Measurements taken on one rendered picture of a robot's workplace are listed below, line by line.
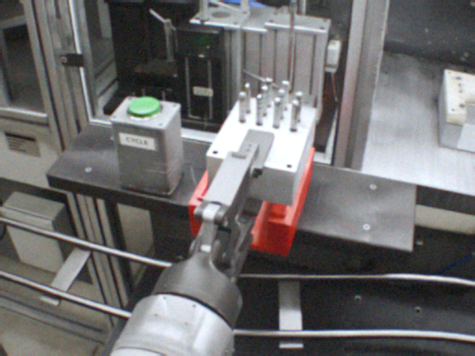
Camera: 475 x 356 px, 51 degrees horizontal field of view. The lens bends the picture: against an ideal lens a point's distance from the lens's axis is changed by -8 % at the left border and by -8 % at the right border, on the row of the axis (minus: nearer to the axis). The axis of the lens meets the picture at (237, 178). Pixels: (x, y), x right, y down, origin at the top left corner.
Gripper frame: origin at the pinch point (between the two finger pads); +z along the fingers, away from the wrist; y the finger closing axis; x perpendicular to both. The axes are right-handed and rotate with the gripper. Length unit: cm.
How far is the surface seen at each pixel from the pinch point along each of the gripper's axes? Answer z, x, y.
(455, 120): 29.3, -25.1, -7.4
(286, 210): 1.3, -3.7, -6.3
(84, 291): 42, 69, -104
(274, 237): -0.4, -2.8, -9.5
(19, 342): 15, 80, -104
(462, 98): 34.7, -26.3, -6.4
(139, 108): 7.4, 17.0, 0.2
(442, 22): 62, -24, -5
